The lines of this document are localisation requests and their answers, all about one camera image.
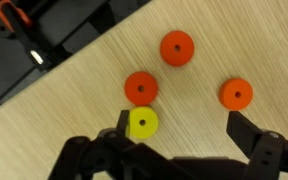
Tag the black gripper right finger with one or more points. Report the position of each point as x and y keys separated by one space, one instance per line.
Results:
x=243 y=132

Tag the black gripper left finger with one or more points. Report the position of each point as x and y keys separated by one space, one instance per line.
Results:
x=123 y=122

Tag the round yellow block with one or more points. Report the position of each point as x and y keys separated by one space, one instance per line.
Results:
x=143 y=122

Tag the round orange block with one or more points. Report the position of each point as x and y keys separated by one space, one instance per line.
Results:
x=235 y=94
x=177 y=48
x=141 y=88

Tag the round orange block middle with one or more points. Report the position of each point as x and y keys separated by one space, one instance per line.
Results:
x=235 y=94

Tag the round orange block bottom right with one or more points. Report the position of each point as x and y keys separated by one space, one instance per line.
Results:
x=177 y=48

